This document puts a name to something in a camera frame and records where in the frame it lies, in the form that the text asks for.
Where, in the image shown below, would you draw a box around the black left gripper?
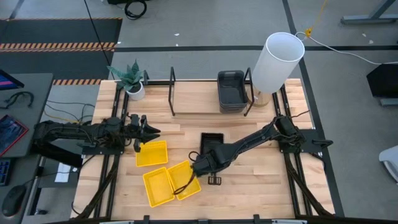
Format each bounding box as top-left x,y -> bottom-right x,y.
124,114 -> 161,146

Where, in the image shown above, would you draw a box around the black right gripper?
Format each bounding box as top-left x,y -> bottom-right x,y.
172,154 -> 218,196

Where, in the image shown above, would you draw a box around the yellow slotted plastic basket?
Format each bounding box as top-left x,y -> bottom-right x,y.
167,159 -> 202,201
135,140 -> 169,168
142,166 -> 175,208

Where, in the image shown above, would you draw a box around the black slotted plastic basket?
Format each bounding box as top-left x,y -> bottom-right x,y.
200,132 -> 225,156

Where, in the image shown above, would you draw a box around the smoke grey plastic bin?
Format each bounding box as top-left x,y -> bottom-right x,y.
217,70 -> 249,108
219,105 -> 249,114

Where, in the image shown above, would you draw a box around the white plant pot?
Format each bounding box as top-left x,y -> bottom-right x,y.
126,81 -> 146,101

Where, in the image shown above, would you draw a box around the green spiky plant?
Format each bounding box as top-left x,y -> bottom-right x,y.
106,59 -> 146,93

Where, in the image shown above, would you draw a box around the white paper sheet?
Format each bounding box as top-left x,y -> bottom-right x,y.
54,170 -> 72,183

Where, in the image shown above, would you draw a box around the black hazard-striped floor mat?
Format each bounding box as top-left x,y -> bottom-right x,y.
0,17 -> 124,86

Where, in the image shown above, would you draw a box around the wooden lamp base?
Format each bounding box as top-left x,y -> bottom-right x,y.
247,86 -> 272,108

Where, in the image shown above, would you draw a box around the grey desk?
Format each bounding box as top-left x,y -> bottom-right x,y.
0,73 -> 53,158

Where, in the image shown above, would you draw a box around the red-edged tablet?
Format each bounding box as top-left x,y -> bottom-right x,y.
0,114 -> 29,157

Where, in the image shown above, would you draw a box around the white cylindrical lamp shade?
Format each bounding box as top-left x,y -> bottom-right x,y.
251,32 -> 306,95

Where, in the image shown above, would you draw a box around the computer monitor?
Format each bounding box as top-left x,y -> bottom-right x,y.
0,68 -> 25,91

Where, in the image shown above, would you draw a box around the black keyboard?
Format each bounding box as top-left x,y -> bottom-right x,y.
0,158 -> 13,187

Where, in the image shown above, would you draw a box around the black computer mouse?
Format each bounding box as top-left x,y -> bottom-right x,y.
1,184 -> 27,218

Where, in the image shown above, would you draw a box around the black box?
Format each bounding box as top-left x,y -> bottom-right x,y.
366,63 -> 398,99

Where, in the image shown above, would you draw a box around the grey metal table leg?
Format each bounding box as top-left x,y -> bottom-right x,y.
340,0 -> 398,25

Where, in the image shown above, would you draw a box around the black metal shelf bracket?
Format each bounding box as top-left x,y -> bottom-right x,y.
243,67 -> 256,118
168,66 -> 177,117

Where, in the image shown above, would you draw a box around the black aluminium rig frame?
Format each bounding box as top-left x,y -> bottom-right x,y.
70,74 -> 346,224

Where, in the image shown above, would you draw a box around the long black cable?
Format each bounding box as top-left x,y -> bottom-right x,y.
83,0 -> 113,80

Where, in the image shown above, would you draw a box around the coiled black cable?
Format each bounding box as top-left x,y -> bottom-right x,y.
124,0 -> 147,21

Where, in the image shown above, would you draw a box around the yellow cable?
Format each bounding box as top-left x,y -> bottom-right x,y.
304,0 -> 329,37

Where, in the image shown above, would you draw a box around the white floor cable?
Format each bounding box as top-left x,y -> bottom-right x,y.
295,30 -> 398,66

